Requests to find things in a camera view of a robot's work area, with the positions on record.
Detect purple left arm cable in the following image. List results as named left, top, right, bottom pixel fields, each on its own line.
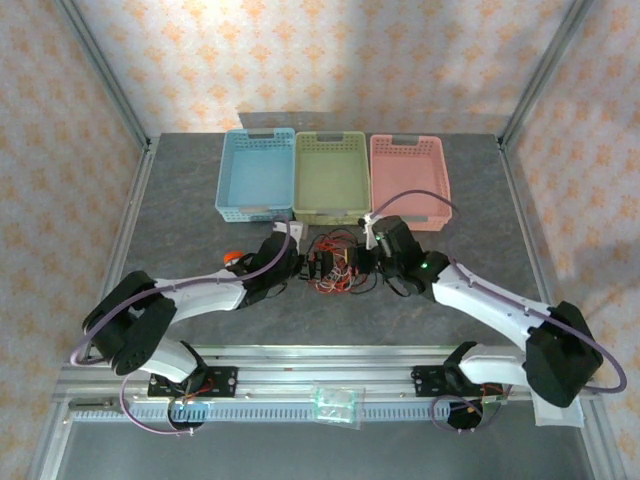
left=69, top=219, right=294, bottom=437

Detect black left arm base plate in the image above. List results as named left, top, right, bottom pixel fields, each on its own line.
left=147, top=366, right=239, bottom=399

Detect remaining wire bundle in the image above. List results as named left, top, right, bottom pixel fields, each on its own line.
left=307, top=228, right=381, bottom=296

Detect clear plastic bag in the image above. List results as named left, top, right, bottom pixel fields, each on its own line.
left=310, top=382, right=367, bottom=430

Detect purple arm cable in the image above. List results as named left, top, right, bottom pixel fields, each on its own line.
left=69, top=219, right=294, bottom=437
left=367, top=189, right=628, bottom=435

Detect pink plastic basket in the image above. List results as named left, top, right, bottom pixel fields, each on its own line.
left=369, top=133, right=454, bottom=232

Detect white flat packet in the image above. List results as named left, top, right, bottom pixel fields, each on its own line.
left=532, top=397, right=585, bottom=429

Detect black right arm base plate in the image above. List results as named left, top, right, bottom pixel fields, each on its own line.
left=410, top=364, right=501, bottom=399

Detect aluminium corner post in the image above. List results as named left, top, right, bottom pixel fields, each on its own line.
left=497, top=0, right=596, bottom=151
left=52, top=0, right=154, bottom=151

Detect blue plastic basket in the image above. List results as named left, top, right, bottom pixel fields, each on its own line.
left=214, top=127, right=297, bottom=224

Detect green plastic basket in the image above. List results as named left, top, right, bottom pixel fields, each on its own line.
left=292, top=130, right=374, bottom=225

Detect aluminium rail frame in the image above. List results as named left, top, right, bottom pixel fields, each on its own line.
left=54, top=343, right=599, bottom=401

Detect red black power wires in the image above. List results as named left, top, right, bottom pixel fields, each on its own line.
left=179, top=377, right=217, bottom=405
left=467, top=382, right=507, bottom=416

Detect thin white cable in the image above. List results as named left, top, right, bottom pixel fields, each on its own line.
left=319, top=254, right=361, bottom=294

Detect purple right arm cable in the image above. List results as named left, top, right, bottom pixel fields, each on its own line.
left=367, top=189, right=628, bottom=435

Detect grey slotted cable duct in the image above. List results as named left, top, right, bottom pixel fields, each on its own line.
left=69, top=399, right=451, bottom=424

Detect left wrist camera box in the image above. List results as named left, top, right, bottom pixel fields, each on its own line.
left=271, top=219, right=307, bottom=241

